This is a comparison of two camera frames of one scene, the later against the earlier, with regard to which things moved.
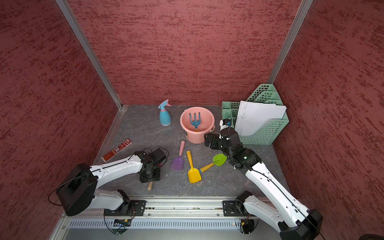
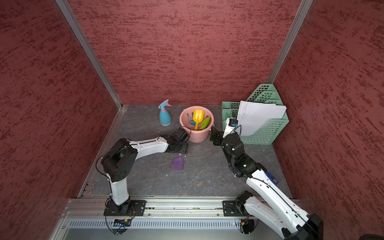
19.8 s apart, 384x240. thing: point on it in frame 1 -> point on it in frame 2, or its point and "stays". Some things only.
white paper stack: x=252 y=117 stays
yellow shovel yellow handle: x=194 y=174 -> x=198 y=117
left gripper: x=143 y=179 -> x=184 y=149
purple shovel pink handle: x=177 y=163 stays
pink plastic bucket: x=196 y=122 stays
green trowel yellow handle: x=218 y=159 -> x=205 y=123
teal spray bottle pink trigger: x=165 y=117 stays
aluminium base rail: x=178 y=219 stays
